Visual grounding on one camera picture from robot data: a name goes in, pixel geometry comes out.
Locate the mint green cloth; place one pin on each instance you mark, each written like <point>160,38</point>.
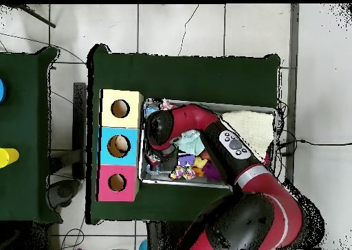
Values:
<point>191,142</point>

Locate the cream knitted cloth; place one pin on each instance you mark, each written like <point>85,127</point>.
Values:
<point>253,129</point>

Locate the wooden box with three holes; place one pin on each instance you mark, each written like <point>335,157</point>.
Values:
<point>121,121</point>

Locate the blue toy block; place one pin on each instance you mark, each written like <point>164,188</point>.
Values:
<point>187,160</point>

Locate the purple spiky toy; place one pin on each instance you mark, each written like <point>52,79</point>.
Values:
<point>211,171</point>

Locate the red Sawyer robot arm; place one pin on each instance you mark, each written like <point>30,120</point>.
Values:
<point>192,118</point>

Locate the yellow rubber duck toy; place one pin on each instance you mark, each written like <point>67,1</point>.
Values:
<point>200,163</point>

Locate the yellow cylinder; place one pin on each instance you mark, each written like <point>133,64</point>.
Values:
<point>8,156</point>

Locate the shallow mesh bin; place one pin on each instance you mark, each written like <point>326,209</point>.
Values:
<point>154,180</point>

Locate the grey round base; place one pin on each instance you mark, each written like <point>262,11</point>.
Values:
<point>64,192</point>

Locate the crumpled colourful dotted paper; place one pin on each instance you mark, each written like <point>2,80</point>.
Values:
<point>167,105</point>

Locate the dark rod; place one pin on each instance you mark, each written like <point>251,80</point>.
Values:
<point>35,15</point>

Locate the dark green side table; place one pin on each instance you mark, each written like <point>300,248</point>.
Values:
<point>19,123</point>

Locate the blue disc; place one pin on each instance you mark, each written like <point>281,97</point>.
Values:
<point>2,90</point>

